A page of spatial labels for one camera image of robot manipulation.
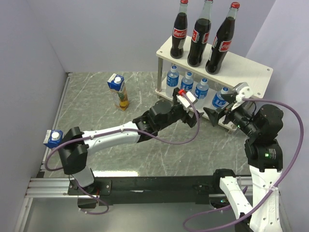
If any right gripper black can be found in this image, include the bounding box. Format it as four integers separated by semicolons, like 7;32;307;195
203;92;259;136

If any water bottle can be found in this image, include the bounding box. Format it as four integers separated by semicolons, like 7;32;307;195
180;72;194;92
210;87;229;110
166;65;179;98
194;78;209;109

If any cola bottle shelved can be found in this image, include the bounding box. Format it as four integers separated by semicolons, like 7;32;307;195
205;1;240;74
187;0;213;67
170;0;188;59

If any blue juice carton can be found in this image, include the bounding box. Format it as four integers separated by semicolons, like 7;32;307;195
107;73;129;111

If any dark juice carton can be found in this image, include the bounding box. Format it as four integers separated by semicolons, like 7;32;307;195
43;130;63;149

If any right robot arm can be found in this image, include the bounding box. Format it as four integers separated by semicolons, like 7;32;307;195
204;94;283;232

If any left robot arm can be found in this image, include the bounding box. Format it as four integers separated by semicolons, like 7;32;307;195
58;88;203;194

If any wooden two-tier shelf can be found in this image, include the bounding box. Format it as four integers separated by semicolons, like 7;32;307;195
155;36;274;132

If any black base beam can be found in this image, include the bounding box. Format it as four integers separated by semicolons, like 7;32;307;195
67;176;232;209

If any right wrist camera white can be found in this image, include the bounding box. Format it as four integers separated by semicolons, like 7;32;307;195
232;82;253;109

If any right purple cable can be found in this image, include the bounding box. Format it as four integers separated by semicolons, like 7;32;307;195
183;97;304;232

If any purple cable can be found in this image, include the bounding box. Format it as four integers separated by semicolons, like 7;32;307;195
183;97;304;232
44;93;200;215

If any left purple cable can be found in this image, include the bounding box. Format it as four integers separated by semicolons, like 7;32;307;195
44;93;200;215

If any aluminium rail frame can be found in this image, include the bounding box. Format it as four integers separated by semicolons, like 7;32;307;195
14;72;73;232

